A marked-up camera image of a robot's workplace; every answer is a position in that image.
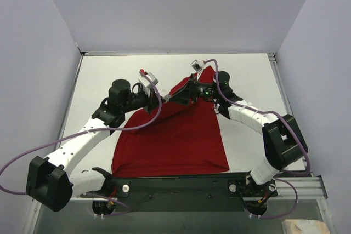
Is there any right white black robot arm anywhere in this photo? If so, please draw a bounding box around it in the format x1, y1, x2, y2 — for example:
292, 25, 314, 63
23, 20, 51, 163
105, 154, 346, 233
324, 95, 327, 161
169, 71, 308, 186

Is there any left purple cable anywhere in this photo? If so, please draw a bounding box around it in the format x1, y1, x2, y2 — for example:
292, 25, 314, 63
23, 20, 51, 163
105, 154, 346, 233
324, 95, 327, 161
0, 71, 162, 215

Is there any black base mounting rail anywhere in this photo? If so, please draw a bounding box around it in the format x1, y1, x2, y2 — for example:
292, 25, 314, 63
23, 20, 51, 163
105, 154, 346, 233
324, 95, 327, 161
93, 173, 278, 213

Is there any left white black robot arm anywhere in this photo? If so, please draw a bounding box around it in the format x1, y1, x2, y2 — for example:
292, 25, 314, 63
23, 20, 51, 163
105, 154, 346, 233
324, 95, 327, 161
26, 73, 163, 212

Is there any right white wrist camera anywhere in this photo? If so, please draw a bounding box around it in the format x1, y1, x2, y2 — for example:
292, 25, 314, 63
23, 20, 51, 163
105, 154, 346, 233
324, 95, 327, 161
191, 60, 206, 80

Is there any aluminium frame rail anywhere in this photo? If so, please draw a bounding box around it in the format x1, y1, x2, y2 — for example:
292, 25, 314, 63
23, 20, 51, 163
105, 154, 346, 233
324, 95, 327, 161
276, 176, 328, 200

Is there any red cloth garment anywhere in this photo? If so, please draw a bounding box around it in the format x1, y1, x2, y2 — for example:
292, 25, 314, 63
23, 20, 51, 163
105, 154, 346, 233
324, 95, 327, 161
111, 65, 230, 177

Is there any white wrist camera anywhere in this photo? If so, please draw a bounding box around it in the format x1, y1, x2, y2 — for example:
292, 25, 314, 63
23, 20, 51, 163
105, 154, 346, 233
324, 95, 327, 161
138, 69, 158, 96
191, 60, 206, 80

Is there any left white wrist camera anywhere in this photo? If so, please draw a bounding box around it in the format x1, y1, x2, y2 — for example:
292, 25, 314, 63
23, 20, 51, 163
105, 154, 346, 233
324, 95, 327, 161
138, 69, 158, 96

